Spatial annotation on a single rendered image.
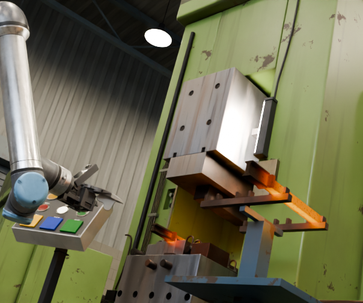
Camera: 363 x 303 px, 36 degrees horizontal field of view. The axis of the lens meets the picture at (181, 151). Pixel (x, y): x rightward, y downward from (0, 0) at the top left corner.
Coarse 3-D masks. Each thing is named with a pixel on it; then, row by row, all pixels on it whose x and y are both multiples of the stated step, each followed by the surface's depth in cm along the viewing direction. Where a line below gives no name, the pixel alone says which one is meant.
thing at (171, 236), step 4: (152, 224) 208; (156, 224) 206; (152, 228) 207; (156, 228) 207; (160, 228) 209; (164, 228) 209; (152, 232) 208; (156, 232) 207; (160, 232) 207; (164, 232) 210; (168, 232) 211; (172, 232) 212; (176, 232) 212; (160, 236) 210; (164, 236) 209; (168, 236) 210; (172, 236) 211; (176, 236) 211; (168, 240) 212; (172, 240) 211
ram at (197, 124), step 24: (216, 72) 243; (240, 72) 239; (192, 96) 247; (216, 96) 235; (240, 96) 237; (264, 96) 250; (192, 120) 239; (216, 120) 228; (240, 120) 234; (168, 144) 242; (192, 144) 231; (216, 144) 221; (240, 144) 232; (240, 168) 230
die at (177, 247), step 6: (180, 240) 209; (186, 240) 208; (150, 246) 219; (156, 246) 217; (162, 246) 214; (168, 246) 212; (174, 246) 210; (180, 246) 208; (150, 252) 217; (156, 252) 215; (162, 252) 213; (174, 252) 208; (180, 252) 206
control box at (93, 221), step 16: (48, 192) 258; (48, 208) 247; (96, 208) 242; (16, 224) 240; (96, 224) 239; (16, 240) 242; (32, 240) 238; (48, 240) 235; (64, 240) 231; (80, 240) 228
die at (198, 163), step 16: (176, 160) 233; (192, 160) 226; (208, 160) 223; (176, 176) 229; (192, 176) 225; (208, 176) 222; (224, 176) 229; (192, 192) 241; (224, 192) 232; (240, 192) 236
